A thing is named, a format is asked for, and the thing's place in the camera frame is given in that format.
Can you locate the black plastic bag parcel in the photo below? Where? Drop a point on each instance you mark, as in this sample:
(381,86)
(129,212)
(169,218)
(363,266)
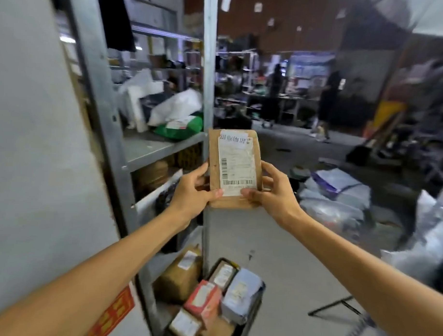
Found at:
(166,196)

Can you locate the person's left hand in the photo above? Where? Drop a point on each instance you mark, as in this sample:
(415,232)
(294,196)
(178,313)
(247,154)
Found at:
(191,201)

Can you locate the black light stand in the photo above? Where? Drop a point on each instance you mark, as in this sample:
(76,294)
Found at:
(347,308)

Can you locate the cardboard box with black handwriting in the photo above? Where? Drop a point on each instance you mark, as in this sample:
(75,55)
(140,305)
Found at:
(213,155)

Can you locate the grey plastic mailer bag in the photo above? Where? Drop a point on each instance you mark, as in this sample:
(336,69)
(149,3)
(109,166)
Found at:
(242,293)

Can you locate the red parcel box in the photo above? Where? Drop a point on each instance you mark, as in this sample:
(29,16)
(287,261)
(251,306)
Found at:
(202,299)

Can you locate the labelled cardboard box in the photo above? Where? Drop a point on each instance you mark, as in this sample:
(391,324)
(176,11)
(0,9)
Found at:
(178,277)

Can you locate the big white plastic sack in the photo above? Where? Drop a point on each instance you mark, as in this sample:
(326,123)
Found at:
(422,245)

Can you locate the heap of white plastic bags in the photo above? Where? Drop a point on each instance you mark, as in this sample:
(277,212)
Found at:
(332,199)

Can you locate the green plastic mailer bag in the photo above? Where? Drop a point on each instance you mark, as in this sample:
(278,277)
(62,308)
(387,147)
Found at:
(183,130)

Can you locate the small dark taped box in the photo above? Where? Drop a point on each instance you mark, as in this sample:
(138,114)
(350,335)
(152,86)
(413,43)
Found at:
(223,275)

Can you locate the black hanging bag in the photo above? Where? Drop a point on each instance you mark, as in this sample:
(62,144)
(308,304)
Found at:
(116,21)

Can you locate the person's left forearm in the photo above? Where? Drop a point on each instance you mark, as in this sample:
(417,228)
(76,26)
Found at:
(76,277)

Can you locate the person's right forearm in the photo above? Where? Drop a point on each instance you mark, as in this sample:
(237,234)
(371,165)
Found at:
(377,284)

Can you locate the grey metal shelf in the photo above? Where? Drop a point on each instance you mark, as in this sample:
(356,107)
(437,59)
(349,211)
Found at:
(208,82)

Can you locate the background shelving with goods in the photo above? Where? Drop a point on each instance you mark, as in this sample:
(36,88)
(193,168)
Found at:
(301,67)

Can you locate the small cardboard box white label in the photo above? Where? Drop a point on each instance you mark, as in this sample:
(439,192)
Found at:
(185,326)

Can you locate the red yellow wall sign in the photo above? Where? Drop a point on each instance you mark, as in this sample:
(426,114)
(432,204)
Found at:
(111,314)

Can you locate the yellow orange board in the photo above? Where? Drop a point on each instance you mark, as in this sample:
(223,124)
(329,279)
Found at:
(386,113)

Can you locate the plain tall brown box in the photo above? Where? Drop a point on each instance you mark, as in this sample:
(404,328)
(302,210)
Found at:
(219,333)

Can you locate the person's right hand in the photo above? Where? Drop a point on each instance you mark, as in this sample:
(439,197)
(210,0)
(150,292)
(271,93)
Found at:
(282,204)

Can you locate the stacked brown cardboard boxes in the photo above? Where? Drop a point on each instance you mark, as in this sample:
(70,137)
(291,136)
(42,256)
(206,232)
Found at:
(152,174)

